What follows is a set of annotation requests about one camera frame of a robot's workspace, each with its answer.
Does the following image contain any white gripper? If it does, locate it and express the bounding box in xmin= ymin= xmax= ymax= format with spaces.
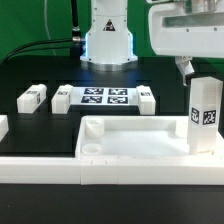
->
xmin=147 ymin=0 xmax=224 ymax=85

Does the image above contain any white desk top tray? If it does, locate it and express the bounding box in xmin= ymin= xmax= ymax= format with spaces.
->
xmin=75 ymin=115 xmax=224 ymax=159

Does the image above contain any fiducial marker sheet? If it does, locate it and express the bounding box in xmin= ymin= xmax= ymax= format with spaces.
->
xmin=71 ymin=87 xmax=137 ymax=106

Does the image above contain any white front fence bar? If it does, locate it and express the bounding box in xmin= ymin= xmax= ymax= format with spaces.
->
xmin=0 ymin=156 xmax=224 ymax=185

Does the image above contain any white fence bar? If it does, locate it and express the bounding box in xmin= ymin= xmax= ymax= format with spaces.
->
xmin=0 ymin=115 xmax=9 ymax=142
xmin=0 ymin=156 xmax=224 ymax=185

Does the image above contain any white left fence bar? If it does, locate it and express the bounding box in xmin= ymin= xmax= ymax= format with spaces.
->
xmin=0 ymin=115 xmax=9 ymax=142

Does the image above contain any black cable connector post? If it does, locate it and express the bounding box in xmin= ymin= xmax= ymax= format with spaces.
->
xmin=70 ymin=0 xmax=83 ymax=60

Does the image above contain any black cable bundle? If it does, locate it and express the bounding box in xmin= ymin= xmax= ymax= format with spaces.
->
xmin=2 ymin=37 xmax=84 ymax=64

